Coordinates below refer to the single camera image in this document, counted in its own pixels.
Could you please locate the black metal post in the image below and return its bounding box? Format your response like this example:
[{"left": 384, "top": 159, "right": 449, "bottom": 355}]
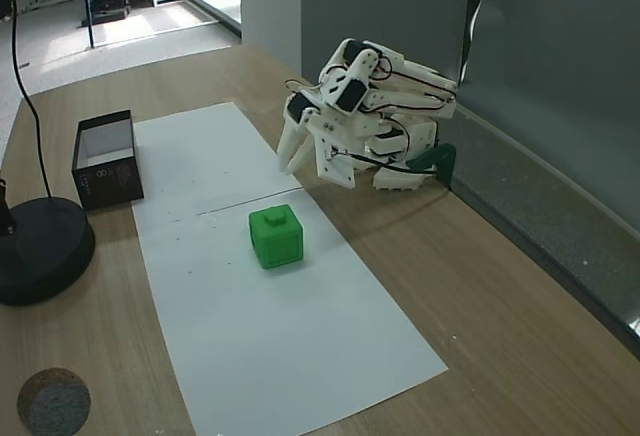
[{"left": 79, "top": 0, "right": 96, "bottom": 50}]

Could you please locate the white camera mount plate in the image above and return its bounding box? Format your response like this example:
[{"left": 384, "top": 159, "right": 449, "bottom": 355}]
[{"left": 310, "top": 125, "right": 360, "bottom": 191}]

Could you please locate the green table clamp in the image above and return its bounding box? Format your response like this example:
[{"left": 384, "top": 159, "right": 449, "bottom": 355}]
[{"left": 405, "top": 143, "right": 459, "bottom": 190}]

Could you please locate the dark open box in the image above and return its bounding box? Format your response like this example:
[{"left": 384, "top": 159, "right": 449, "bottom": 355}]
[{"left": 71, "top": 109, "right": 146, "bottom": 212}]

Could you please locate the black hanging wall cable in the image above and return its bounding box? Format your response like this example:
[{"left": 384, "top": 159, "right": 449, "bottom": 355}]
[{"left": 456, "top": 0, "right": 485, "bottom": 85}]

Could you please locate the green cube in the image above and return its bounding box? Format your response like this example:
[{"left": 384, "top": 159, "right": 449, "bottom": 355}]
[{"left": 248, "top": 203, "right": 306, "bottom": 271}]

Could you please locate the black round stand base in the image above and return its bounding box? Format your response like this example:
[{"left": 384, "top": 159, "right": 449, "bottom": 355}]
[{"left": 0, "top": 196, "right": 97, "bottom": 307}]

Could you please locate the black camera cable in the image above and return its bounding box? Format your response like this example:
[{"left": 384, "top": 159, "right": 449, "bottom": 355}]
[{"left": 333, "top": 149, "right": 441, "bottom": 176}]

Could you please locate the black stand cable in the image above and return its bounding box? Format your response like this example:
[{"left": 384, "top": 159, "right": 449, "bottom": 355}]
[{"left": 8, "top": 0, "right": 54, "bottom": 201}]

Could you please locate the white paper sheet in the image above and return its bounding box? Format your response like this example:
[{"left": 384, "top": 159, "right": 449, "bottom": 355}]
[
  {"left": 130, "top": 188, "right": 450, "bottom": 436},
  {"left": 130, "top": 100, "right": 304, "bottom": 218}
]

